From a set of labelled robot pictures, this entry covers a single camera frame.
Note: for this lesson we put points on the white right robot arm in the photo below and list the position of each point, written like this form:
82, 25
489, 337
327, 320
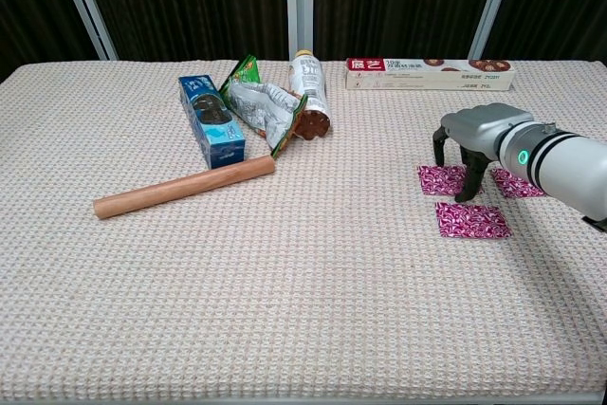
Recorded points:
569, 163

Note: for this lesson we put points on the long red white box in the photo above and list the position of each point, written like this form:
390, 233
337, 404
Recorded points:
427, 78

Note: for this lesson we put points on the blue cookie box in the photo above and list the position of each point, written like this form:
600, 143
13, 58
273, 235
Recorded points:
208, 120

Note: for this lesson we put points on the pink woven tablecloth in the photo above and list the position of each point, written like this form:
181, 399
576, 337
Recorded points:
284, 281

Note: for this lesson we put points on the green silver snack bag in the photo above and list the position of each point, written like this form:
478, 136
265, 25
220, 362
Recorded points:
258, 106

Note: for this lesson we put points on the wooden rolling pin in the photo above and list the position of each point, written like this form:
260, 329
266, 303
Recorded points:
185, 187

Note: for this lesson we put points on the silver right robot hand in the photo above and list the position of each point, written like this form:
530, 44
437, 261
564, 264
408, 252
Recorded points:
474, 127

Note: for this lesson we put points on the white bottle yellow cap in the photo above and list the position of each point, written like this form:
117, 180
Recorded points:
310, 87

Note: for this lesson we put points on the pink patterned packet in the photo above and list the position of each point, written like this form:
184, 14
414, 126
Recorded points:
514, 185
474, 220
438, 179

